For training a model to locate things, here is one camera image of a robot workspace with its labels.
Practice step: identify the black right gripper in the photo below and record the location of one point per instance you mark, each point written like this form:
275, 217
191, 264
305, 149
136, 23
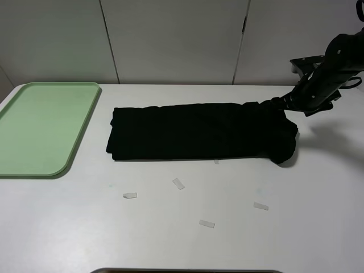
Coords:
316, 90

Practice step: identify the black short sleeve shirt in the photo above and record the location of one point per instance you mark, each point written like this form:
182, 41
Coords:
201, 132

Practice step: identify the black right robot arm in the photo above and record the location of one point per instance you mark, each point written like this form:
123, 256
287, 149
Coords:
346, 52

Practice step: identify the light green plastic tray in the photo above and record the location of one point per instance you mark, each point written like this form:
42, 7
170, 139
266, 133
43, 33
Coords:
41, 127

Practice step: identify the clear tape piece right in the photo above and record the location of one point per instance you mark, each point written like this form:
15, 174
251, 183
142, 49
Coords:
260, 206

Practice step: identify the clear tape piece centre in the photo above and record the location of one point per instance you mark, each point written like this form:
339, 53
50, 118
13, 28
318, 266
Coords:
178, 184

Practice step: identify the clear tape piece front left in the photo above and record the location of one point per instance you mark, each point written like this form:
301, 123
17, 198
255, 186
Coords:
130, 195

